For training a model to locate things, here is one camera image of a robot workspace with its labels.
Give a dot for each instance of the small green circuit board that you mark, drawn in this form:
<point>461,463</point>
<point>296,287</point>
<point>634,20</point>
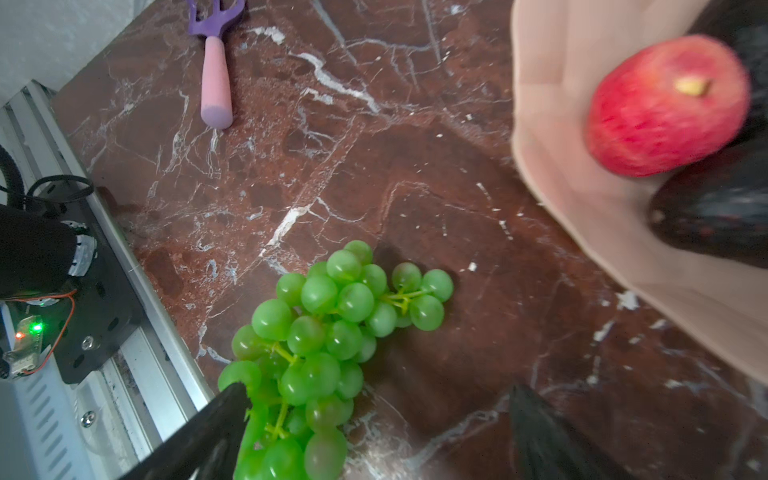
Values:
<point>24,356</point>

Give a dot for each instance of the pink wavy fruit bowl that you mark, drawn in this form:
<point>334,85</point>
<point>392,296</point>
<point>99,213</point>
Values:
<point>561,52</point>

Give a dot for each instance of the red fake apple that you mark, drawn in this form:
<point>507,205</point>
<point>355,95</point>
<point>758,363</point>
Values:
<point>669,105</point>

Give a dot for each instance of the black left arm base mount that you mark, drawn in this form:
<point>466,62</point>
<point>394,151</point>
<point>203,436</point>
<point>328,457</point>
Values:
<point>107,310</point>

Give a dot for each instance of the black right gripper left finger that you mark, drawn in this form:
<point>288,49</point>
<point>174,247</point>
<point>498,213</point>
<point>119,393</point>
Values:
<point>206,447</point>

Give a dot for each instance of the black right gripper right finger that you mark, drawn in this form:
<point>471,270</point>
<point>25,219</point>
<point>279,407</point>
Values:
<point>548,446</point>

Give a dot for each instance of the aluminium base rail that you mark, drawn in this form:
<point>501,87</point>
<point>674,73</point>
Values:
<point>94,377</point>

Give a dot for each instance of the green fake grape bunch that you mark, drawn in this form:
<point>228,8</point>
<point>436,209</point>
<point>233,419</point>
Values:
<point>300,358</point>

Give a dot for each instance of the purple pink toy rake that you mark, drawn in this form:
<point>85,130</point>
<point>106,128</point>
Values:
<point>216,101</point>

